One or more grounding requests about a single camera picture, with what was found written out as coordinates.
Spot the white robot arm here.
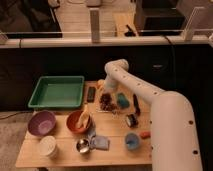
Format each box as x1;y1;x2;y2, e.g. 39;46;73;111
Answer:
104;59;203;171

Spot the blue grey cloth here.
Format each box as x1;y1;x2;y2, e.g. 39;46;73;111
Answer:
88;127;109;150

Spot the black rectangular block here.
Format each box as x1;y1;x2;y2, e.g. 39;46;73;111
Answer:
87;87;96;102

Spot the orange bowl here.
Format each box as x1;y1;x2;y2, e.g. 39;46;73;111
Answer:
66;110;92;134

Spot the green plastic tray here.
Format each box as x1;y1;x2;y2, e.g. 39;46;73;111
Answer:
28;76;84;109

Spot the small steel cup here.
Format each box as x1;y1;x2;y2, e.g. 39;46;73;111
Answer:
76;139;90;154

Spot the dark purple grape bunch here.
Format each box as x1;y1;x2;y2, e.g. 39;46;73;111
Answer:
100;93;116;111

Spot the teal sponge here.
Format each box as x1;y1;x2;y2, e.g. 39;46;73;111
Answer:
117;93;129;109

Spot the black round timer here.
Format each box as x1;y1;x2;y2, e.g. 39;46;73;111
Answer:
125;114;138;127

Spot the white cup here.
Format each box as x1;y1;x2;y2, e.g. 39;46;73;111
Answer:
38;136;58;158

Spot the blue cup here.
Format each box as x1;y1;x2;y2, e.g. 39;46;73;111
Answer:
125;133;140;150

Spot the banana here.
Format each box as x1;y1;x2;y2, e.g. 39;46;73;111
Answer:
76;105;90;128

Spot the white horizontal rail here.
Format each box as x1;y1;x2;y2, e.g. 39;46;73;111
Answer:
0;35;213;49

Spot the purple bowl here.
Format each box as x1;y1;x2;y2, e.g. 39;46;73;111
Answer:
28;110;56;136

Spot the small orange carrot toy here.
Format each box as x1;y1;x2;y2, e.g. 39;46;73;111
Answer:
140;131;151;139

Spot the black box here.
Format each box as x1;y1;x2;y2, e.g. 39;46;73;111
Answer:
134;0;185;36

